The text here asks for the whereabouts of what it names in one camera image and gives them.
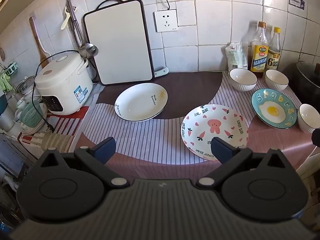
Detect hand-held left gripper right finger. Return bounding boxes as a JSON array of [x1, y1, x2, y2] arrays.
[[195, 137, 286, 189]]

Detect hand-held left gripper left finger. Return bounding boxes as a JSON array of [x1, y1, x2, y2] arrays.
[[37, 137, 129, 189]]

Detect small white bowl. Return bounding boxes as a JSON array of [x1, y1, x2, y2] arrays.
[[265, 69, 289, 91], [297, 104, 320, 133]]

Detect pink rabbit print plate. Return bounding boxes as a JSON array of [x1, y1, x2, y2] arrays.
[[181, 104, 249, 161]]

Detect blue fried egg plate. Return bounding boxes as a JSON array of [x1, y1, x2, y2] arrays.
[[251, 88, 298, 129]]

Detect striped pink brown tablecloth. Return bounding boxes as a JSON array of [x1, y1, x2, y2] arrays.
[[80, 70, 320, 178]]

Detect red striped mat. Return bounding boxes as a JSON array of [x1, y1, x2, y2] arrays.
[[17, 105, 90, 153]]

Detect black pot with lid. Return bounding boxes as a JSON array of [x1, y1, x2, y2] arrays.
[[292, 60, 320, 98]]

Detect white sun print plate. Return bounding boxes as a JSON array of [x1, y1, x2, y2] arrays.
[[114, 83, 169, 122]]

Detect large ribbed white bowl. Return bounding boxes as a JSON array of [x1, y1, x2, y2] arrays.
[[229, 68, 258, 92]]

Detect white rice cooker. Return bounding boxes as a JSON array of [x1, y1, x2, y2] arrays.
[[34, 50, 93, 116]]

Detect clear vinegar bottle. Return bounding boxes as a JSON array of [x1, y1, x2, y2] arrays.
[[265, 27, 282, 72]]

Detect white salt packet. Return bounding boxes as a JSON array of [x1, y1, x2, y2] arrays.
[[225, 42, 248, 71]]

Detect amber cooking wine bottle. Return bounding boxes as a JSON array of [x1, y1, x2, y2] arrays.
[[251, 21, 270, 79]]

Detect steel ladle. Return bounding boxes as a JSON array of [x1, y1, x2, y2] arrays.
[[68, 0, 98, 58]]

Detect glass lid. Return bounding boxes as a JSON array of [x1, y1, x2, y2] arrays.
[[15, 76, 36, 94]]

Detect white cutting board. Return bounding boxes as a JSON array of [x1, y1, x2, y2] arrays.
[[83, 0, 153, 85]]

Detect green cloth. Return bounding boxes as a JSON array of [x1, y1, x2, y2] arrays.
[[0, 72, 14, 93]]

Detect wooden spatula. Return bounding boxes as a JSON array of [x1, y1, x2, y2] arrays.
[[29, 17, 49, 68]]

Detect white peeler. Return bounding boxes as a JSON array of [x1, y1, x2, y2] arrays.
[[61, 7, 72, 30]]

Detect black rice cooker cable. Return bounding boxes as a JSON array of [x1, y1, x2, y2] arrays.
[[32, 49, 80, 132]]

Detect white knife handle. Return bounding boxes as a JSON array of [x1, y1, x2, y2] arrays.
[[154, 67, 169, 78]]

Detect dark wall sticker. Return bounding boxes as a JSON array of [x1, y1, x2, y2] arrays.
[[289, 0, 304, 11]]

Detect white wall socket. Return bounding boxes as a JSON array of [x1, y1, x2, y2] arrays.
[[153, 9, 179, 32]]

